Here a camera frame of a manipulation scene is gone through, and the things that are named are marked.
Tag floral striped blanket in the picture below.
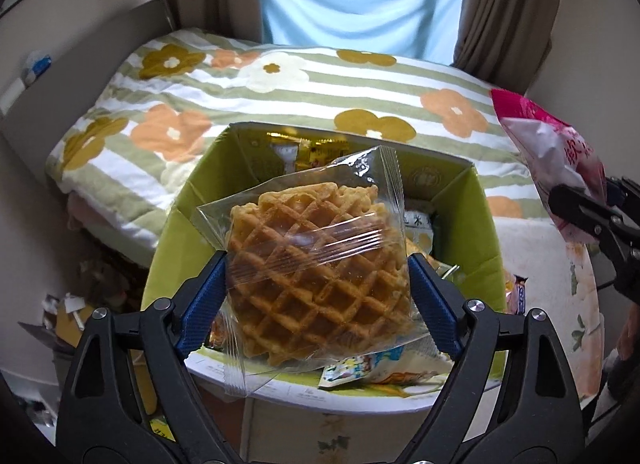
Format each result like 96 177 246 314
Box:
45 27 551 252

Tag white box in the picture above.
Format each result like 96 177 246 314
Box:
0 79 26 117

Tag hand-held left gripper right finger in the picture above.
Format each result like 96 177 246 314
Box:
400 253 586 464

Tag clear waffle packet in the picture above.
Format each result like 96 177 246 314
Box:
190 145 436 400

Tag green cardboard box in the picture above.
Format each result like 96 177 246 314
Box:
140 121 506 412

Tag orange white cracker packet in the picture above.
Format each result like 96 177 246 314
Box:
402 211 436 257

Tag pink white candy bag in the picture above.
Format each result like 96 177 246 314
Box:
490 88 608 245

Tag white blue bottle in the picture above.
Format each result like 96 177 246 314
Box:
22 50 53 82

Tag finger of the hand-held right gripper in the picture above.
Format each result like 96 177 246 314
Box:
606 175 640 231
547 184 628 247

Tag yellow printed paper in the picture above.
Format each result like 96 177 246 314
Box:
150 414 176 445

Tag beige bed headboard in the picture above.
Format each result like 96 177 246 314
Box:
0 0 176 185

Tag dark chocolate bar packet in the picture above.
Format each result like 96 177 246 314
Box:
511 275 529 317

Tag floral tablecloth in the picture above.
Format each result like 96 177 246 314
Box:
492 217 608 400

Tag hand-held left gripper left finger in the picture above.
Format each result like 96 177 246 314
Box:
55 250 228 464

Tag white blue snack packet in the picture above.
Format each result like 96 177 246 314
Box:
320 349 453 390

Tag yellow snack packet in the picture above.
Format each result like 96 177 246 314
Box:
267 131 351 175

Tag paper clutter pile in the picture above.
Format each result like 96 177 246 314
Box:
17 244 151 360

